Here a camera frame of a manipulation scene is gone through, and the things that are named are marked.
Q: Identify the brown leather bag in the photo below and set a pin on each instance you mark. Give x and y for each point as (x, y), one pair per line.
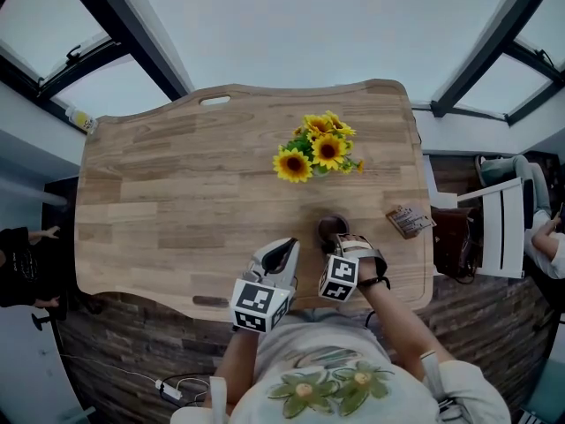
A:
(454, 241)

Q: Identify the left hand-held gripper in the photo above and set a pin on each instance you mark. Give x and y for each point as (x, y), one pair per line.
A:
(256, 303)

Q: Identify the yellow label bottle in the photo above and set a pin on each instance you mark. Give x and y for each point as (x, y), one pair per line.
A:
(81, 119)

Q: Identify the person's floral print shirt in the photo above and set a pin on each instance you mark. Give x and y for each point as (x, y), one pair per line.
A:
(318, 369)

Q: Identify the purple tape roll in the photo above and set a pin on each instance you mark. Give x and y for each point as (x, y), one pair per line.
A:
(322, 225)

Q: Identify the person's left forearm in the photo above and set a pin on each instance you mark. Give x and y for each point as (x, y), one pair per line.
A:
(238, 365)

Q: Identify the white power strip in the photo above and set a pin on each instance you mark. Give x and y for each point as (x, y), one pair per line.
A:
(168, 389)

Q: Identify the black framed window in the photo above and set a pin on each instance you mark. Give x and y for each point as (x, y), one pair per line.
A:
(53, 29)
(521, 60)

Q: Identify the person's right forearm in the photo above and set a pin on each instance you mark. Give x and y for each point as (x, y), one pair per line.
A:
(397, 320)

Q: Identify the person's grey trousers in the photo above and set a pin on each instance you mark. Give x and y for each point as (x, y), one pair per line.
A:
(326, 315)

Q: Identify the sunflower bouquet in vase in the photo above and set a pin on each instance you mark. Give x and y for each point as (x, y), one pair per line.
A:
(327, 150)

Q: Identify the white slatted chair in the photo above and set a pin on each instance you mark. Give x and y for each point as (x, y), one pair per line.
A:
(503, 228)

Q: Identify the wooden card holder block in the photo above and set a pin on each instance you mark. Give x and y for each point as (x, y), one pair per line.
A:
(409, 221)

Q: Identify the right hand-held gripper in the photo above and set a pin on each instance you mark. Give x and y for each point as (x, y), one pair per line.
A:
(340, 276)

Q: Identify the grey pole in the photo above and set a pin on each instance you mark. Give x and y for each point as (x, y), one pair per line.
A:
(31, 192)

